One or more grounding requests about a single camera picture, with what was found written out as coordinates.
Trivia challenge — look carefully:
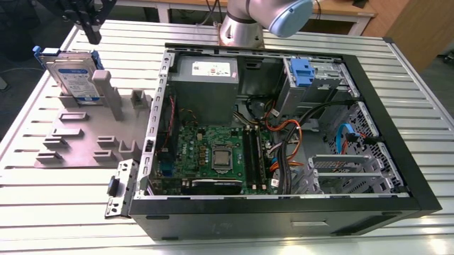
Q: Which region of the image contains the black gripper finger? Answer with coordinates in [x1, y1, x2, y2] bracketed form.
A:
[79, 24, 103, 45]

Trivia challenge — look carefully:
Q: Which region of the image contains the hard disk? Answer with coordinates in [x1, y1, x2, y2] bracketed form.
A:
[32, 45, 104, 103]

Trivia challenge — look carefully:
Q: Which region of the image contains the blue data wire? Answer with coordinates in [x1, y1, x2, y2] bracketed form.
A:
[335, 122, 359, 155]

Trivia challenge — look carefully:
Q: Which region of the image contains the red black power wire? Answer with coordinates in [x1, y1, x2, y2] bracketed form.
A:
[354, 132, 386, 146]

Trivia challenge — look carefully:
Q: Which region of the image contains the metal disk bay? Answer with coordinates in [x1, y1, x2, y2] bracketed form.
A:
[306, 154, 397, 196]

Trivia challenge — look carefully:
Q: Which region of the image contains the grey power supply unit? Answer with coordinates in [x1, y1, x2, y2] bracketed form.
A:
[166, 55, 240, 128]

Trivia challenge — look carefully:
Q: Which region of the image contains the grey parts rack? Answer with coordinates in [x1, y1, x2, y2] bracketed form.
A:
[33, 70, 155, 169]

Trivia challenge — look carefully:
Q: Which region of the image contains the green motherboard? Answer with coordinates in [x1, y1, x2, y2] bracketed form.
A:
[151, 124, 280, 196]

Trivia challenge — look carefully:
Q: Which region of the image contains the blue black rear connector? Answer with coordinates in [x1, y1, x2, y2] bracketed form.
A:
[107, 175, 120, 197]

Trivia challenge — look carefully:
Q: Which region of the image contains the silver CPU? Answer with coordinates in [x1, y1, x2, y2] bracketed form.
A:
[214, 150, 234, 166]

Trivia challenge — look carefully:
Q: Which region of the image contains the blue plastic drive latch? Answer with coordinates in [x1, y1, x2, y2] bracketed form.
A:
[288, 58, 315, 88]

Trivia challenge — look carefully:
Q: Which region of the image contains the metal CPU socket cover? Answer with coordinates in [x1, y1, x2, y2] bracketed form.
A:
[210, 143, 238, 175]

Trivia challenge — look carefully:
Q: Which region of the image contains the metal optical drive cage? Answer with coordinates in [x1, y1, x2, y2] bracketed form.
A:
[276, 54, 358, 117]

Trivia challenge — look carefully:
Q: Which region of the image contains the black graphics card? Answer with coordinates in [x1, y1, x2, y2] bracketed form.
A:
[180, 178, 244, 196]

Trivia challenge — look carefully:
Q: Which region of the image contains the RAM stick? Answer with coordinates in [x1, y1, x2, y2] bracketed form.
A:
[254, 126, 267, 190]

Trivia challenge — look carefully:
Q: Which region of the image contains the wooden desk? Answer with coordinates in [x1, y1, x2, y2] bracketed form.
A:
[133, 0, 378, 37]

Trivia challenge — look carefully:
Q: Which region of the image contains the black PC case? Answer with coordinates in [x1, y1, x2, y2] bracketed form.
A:
[104, 41, 445, 241]

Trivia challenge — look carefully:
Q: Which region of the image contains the wooden cabinet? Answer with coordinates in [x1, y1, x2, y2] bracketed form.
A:
[360, 0, 454, 72]

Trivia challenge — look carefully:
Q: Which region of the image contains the thin red wire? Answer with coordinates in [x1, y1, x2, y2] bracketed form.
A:
[163, 95, 178, 154]

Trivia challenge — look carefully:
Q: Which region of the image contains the orange wire bundle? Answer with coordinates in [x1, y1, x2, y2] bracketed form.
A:
[266, 119, 304, 173]

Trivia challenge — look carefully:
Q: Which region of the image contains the black cable bundle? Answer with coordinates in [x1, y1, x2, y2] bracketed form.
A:
[276, 100, 355, 194]

